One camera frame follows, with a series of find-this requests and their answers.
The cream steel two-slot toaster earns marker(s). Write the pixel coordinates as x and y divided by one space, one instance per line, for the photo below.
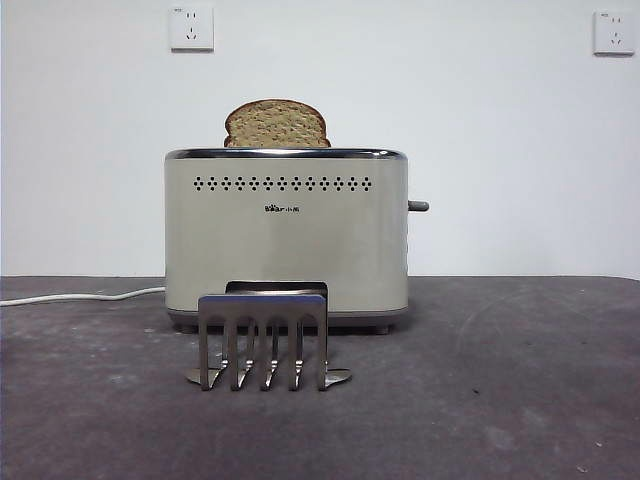
300 250

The white wall socket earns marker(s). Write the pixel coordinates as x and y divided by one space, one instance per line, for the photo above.
192 27
614 32

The brown seeded bread slice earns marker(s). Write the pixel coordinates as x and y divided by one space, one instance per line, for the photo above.
275 125

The grey toaster lever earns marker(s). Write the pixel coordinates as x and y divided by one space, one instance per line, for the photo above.
419 205

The steel toast rack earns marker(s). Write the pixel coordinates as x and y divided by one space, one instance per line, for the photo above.
260 306

